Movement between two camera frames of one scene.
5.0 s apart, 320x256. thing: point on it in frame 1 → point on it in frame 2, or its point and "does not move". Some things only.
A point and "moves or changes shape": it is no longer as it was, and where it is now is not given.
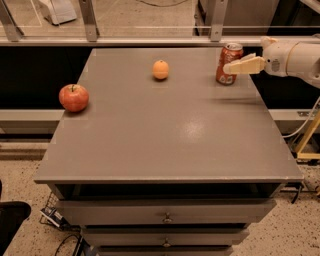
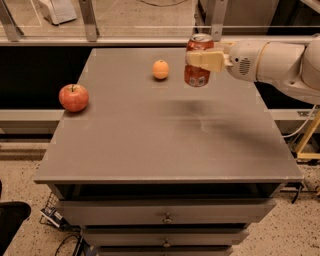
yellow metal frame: (300, 155) does not move
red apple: (74, 97) does not move
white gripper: (276, 60) → (242, 61)
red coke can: (231, 52) moves or changes shape
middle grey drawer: (164, 236) does not move
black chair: (13, 214) does not move
